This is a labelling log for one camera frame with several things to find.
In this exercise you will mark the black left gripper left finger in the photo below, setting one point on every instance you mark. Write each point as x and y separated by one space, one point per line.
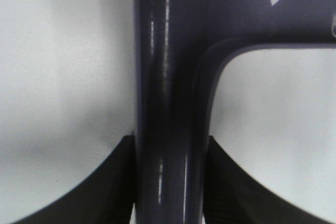
106 196

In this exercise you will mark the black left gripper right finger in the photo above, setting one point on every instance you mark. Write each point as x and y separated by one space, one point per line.
233 196

